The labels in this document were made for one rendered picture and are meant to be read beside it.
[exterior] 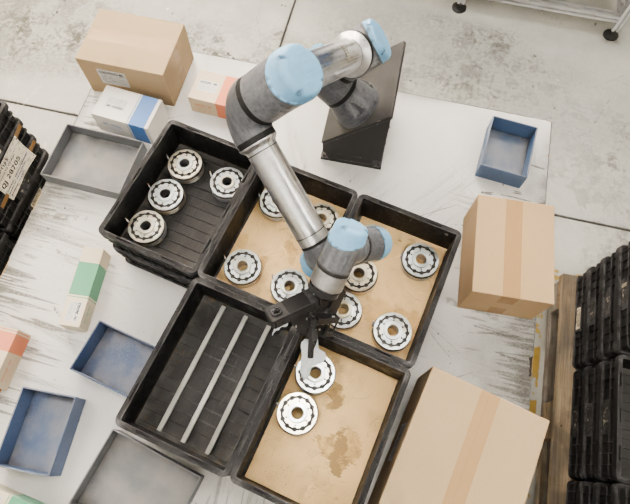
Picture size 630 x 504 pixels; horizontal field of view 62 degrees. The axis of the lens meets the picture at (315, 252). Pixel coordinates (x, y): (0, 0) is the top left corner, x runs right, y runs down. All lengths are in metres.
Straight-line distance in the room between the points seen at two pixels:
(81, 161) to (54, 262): 0.36
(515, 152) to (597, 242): 0.94
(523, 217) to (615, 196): 1.31
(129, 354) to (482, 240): 1.05
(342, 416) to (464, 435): 0.30
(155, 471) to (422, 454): 0.70
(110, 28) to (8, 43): 1.48
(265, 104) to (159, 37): 0.89
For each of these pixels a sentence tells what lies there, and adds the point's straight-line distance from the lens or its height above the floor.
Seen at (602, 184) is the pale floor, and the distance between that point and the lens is 2.91.
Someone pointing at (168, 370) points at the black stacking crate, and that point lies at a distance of 1.46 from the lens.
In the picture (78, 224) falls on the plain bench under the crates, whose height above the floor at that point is 0.70.
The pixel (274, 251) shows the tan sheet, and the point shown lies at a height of 0.83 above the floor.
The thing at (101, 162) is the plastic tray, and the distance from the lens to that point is 1.91.
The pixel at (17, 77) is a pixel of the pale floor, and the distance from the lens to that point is 3.28.
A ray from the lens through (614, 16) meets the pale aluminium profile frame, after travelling 3.39.
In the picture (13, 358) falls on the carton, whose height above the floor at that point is 0.74.
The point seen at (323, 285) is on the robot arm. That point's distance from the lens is 1.11.
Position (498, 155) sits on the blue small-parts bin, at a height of 0.70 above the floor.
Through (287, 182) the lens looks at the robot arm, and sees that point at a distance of 1.20.
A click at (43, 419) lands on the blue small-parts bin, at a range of 1.69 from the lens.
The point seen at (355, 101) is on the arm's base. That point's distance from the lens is 1.59.
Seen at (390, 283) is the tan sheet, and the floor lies 0.83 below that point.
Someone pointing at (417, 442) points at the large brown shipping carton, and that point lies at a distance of 1.35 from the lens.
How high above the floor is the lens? 2.22
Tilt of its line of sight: 68 degrees down
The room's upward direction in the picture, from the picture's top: 1 degrees clockwise
